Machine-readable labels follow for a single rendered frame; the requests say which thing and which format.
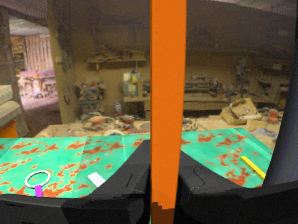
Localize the white loop with magenta handle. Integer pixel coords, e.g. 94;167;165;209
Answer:
24;169;51;197

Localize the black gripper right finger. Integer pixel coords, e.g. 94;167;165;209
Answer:
173;149;298;224

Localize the thin grey bent wire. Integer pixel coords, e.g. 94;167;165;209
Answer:
262;0;298;186

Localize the orange handle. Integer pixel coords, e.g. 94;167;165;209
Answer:
150;0;188;224

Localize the white flat bar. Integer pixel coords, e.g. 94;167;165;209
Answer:
86;172;105;188

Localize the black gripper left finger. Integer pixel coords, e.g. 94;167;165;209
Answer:
0;140;150;224

